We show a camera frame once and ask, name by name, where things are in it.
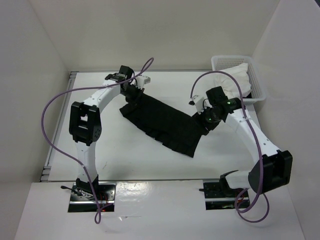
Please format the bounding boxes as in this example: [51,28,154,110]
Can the white skirt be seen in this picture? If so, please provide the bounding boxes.
[212,62,252,100]

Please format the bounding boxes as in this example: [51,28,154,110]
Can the purple cable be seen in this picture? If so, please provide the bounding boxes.
[190,71,270,223]
[41,57,155,224]

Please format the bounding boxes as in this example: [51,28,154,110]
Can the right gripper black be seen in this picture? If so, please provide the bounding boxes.
[190,103,222,136]

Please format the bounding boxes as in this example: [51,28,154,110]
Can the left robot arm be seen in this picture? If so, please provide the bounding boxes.
[69,65,151,200]

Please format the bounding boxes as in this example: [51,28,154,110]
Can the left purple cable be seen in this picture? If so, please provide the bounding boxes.
[41,57,155,224]

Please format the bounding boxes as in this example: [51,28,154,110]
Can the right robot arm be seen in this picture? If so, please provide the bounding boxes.
[189,86,293,197]

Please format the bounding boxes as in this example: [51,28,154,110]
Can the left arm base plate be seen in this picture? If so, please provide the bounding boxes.
[68,181,116,213]

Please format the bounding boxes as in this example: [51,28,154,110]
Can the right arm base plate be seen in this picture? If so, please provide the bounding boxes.
[199,179,242,211]

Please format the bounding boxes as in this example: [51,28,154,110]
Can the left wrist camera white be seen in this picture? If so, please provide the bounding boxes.
[135,75,151,90]

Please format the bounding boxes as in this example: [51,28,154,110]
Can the black skirt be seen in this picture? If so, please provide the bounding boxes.
[119,94,205,158]

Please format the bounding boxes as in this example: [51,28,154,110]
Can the white plastic basket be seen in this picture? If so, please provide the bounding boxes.
[211,55,266,105]

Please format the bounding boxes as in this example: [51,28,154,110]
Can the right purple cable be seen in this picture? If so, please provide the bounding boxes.
[190,71,270,223]

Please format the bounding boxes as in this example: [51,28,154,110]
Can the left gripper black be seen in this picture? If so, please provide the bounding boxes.
[120,84,144,109]

